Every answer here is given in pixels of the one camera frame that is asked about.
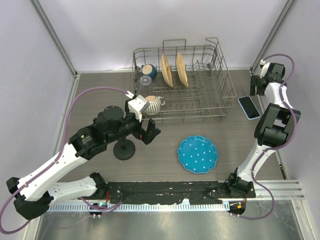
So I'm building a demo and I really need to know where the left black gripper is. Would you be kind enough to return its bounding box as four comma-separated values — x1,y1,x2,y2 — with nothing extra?
106,100,161,144

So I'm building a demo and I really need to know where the phone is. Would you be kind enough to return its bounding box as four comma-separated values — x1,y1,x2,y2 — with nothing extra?
237,96,261,120

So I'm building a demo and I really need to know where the black phone stand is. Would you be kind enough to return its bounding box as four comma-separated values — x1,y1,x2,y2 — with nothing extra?
113,139,136,161

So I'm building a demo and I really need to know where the grey wire dish rack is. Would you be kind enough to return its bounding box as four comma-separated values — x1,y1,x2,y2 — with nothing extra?
132,37,236,123

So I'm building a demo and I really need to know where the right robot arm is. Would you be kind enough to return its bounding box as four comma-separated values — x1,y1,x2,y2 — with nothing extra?
225,60,301,198

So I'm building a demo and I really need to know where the striped ceramic mug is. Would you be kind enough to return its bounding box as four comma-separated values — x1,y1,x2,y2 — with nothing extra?
143,95,166,116

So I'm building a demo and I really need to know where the clear glass cup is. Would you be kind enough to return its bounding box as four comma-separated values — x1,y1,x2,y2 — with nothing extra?
138,75,153,97

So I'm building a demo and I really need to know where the blue polka dot plate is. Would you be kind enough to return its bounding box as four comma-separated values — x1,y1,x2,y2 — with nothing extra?
177,135,219,174

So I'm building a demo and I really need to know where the blue ceramic bowl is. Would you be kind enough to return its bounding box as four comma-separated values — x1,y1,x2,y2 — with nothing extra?
141,64,157,79

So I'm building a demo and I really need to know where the left beige plate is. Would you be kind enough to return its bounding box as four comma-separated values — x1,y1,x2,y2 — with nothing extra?
160,53,174,88

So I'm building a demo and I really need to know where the beige plate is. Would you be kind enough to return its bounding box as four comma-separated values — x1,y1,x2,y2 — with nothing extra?
176,52,189,88
160,53,174,88

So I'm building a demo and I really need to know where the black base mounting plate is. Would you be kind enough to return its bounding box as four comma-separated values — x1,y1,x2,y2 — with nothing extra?
104,180,257,206

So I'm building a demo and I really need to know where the right beige plate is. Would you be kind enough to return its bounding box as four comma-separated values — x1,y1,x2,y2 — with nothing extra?
176,52,189,88

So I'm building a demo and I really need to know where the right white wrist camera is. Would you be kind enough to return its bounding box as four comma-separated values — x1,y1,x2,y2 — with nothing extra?
259,59,271,79

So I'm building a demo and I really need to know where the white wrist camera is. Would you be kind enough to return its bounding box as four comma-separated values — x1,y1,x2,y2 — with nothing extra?
125,91,149,123
259,59,271,79

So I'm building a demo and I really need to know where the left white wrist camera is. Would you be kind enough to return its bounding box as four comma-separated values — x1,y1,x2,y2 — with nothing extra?
125,91,149,123

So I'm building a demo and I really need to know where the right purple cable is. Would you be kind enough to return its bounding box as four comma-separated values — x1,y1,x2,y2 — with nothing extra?
237,54,298,220

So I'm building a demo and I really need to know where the white slotted cable duct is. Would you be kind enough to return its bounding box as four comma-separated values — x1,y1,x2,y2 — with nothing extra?
48,200,230,213

